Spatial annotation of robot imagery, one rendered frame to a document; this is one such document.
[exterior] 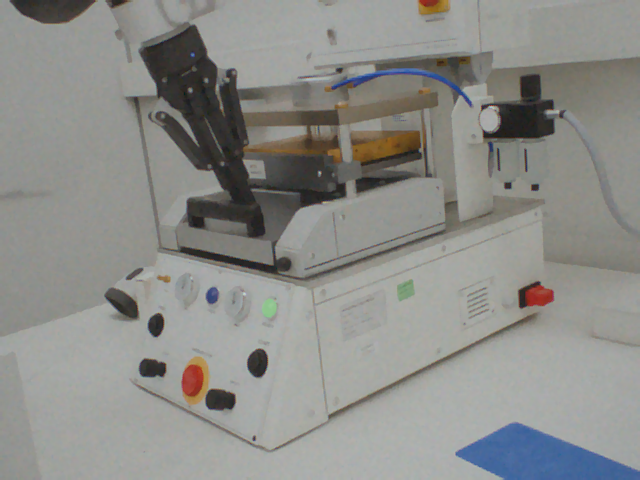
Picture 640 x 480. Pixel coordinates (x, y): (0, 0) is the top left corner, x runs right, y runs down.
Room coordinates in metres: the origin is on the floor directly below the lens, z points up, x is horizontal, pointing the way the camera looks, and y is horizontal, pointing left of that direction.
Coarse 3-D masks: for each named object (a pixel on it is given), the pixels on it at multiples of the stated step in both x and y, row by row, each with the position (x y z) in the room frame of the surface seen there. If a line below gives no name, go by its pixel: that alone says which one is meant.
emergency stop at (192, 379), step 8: (192, 368) 0.94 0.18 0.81; (200, 368) 0.94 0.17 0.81; (184, 376) 0.94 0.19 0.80; (192, 376) 0.93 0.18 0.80; (200, 376) 0.92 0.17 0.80; (184, 384) 0.94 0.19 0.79; (192, 384) 0.93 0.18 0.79; (200, 384) 0.92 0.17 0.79; (184, 392) 0.93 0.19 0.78; (192, 392) 0.92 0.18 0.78
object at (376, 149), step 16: (320, 128) 1.09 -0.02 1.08; (336, 128) 1.10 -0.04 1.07; (256, 144) 1.14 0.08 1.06; (272, 144) 1.12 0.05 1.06; (288, 144) 1.10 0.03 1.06; (304, 144) 1.07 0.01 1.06; (320, 144) 1.05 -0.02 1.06; (336, 144) 1.03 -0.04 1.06; (352, 144) 1.01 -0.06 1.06; (368, 144) 1.02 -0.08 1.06; (384, 144) 1.03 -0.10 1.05; (400, 144) 1.03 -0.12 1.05; (416, 144) 1.07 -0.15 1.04; (336, 160) 0.98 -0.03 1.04; (368, 160) 1.02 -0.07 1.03; (384, 160) 1.04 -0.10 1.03; (400, 160) 1.05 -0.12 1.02; (416, 160) 1.07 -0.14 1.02
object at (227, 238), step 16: (256, 192) 1.03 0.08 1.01; (272, 192) 1.00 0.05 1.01; (288, 192) 0.99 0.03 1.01; (272, 208) 1.01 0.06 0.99; (288, 208) 0.98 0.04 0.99; (176, 224) 1.07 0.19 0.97; (208, 224) 1.04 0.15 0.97; (224, 224) 1.03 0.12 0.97; (240, 224) 1.02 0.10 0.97; (272, 224) 0.99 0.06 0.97; (288, 224) 0.98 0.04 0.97; (192, 240) 1.04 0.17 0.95; (208, 240) 1.00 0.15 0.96; (224, 240) 0.97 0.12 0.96; (240, 240) 0.95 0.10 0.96; (256, 240) 0.92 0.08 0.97; (272, 240) 0.90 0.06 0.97; (240, 256) 0.95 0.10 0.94; (256, 256) 0.92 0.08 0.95; (272, 256) 0.90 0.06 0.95
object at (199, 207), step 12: (192, 204) 1.02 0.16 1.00; (204, 204) 1.00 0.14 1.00; (216, 204) 0.98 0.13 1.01; (228, 204) 0.96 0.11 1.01; (240, 204) 0.94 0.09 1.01; (252, 204) 0.93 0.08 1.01; (192, 216) 1.03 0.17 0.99; (204, 216) 1.01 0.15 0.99; (216, 216) 0.98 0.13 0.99; (228, 216) 0.96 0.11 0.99; (240, 216) 0.94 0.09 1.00; (252, 216) 0.93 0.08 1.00; (252, 228) 0.92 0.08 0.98; (264, 228) 0.94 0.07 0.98
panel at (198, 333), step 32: (160, 288) 1.07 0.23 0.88; (224, 288) 0.96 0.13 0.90; (256, 288) 0.91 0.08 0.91; (288, 288) 0.87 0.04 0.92; (192, 320) 0.99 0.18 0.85; (224, 320) 0.94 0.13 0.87; (256, 320) 0.89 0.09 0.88; (160, 352) 1.02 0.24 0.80; (192, 352) 0.96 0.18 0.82; (224, 352) 0.92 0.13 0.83; (160, 384) 0.99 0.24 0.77; (224, 384) 0.89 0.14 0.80; (256, 384) 0.85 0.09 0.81; (224, 416) 0.87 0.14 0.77; (256, 416) 0.83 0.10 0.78
